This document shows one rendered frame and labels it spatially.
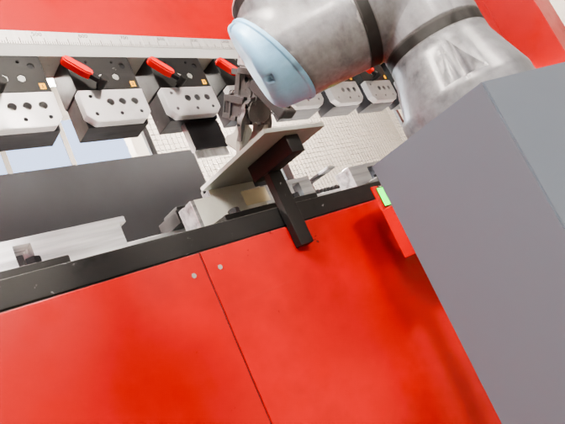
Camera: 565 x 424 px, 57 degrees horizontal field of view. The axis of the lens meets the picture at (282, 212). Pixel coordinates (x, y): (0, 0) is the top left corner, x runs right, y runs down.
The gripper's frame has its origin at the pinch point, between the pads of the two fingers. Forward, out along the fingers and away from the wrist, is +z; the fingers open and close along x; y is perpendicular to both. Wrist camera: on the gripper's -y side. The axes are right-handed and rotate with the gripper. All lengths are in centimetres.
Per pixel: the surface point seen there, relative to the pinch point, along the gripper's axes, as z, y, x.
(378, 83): -20, 12, -77
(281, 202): 6.9, -12.3, 3.4
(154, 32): -25.9, 32.1, 4.2
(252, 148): -4.4, -8.2, 9.7
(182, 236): 11.0, -9.2, 28.0
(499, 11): -64, 20, -213
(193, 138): -2.3, 16.1, 3.6
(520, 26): -56, 8, -212
